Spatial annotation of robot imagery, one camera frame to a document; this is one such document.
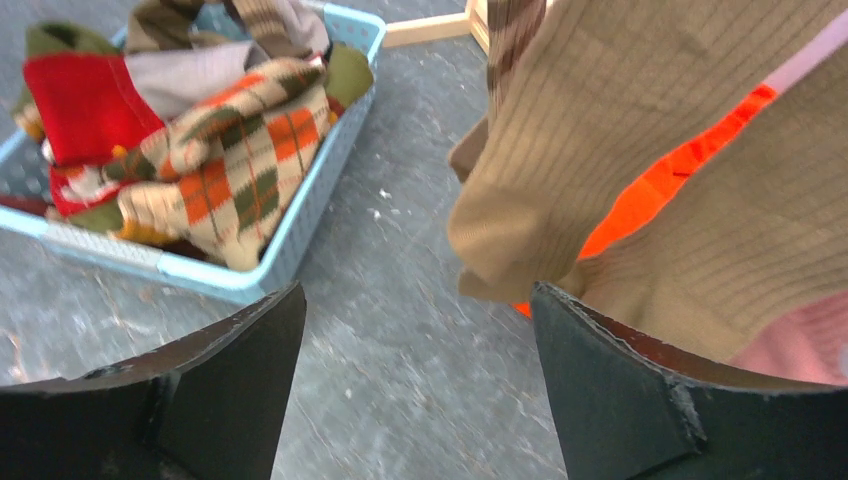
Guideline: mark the brown tan sock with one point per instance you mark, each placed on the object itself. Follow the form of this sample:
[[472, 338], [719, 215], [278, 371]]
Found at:
[[757, 232], [604, 89]]

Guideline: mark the red sock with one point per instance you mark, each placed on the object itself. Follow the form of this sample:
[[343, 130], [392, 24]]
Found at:
[[92, 114]]

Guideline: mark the brown beige striped sock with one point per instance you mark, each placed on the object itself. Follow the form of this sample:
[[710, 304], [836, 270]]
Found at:
[[512, 24]]

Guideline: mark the light blue basket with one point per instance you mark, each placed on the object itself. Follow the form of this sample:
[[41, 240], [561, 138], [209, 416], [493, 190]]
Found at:
[[277, 268]]

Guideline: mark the wooden drying rack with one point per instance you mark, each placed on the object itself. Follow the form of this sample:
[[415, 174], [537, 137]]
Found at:
[[471, 21]]

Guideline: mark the pile of socks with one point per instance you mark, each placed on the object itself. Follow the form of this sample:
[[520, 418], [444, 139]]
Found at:
[[199, 33]]

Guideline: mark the argyle patterned sock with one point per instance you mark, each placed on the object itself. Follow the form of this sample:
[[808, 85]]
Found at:
[[223, 173]]

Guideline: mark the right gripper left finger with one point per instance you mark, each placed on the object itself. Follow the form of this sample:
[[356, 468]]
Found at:
[[209, 405]]

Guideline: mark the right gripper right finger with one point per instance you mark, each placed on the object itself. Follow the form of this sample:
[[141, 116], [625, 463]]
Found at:
[[629, 406]]

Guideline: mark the orange shirt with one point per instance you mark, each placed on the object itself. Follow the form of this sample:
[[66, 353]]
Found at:
[[645, 197]]

